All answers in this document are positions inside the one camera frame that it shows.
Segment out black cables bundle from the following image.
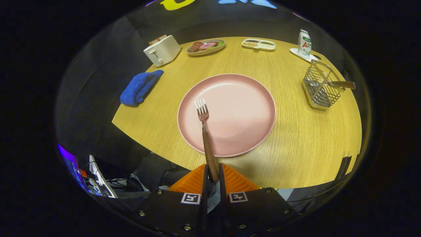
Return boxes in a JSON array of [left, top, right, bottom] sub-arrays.
[[115, 176, 148, 193]]

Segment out wooden-handled metal fork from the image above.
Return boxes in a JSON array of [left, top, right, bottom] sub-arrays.
[[195, 98, 220, 183]]

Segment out black table edge clamp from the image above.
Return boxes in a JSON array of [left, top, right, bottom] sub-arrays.
[[335, 155, 352, 181]]

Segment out metal wire cutlery basket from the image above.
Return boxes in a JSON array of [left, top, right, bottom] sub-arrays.
[[302, 59, 346, 110]]

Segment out wooden-handled metal spoon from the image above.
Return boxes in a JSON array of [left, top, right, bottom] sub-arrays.
[[311, 63, 357, 99]]

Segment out glowing purple screen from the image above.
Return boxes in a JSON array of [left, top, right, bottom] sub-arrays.
[[58, 144, 89, 195]]

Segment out white drink bottle green label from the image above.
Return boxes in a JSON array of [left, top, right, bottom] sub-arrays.
[[298, 29, 312, 59]]

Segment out toast slice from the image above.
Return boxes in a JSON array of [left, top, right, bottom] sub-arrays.
[[149, 34, 167, 46]]

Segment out white divided dish of beans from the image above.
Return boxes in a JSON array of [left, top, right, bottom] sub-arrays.
[[241, 38, 276, 51]]

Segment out blue cloth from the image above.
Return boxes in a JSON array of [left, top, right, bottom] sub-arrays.
[[120, 70, 164, 107]]

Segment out white flat device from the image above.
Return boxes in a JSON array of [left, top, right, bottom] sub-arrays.
[[89, 155, 118, 198]]

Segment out pink plate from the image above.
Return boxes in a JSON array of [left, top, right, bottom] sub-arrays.
[[177, 73, 277, 158]]

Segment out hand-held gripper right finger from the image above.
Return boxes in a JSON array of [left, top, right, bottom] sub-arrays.
[[219, 163, 298, 237]]

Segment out white square coaster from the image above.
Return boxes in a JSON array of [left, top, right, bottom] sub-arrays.
[[289, 48, 319, 63]]

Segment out round plate of toy food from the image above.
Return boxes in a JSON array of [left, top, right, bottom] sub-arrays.
[[186, 39, 226, 56]]

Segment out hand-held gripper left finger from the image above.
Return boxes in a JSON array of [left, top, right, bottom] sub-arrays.
[[136, 164, 209, 237]]

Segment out white toaster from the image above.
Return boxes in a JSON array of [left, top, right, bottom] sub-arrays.
[[143, 35, 182, 67]]

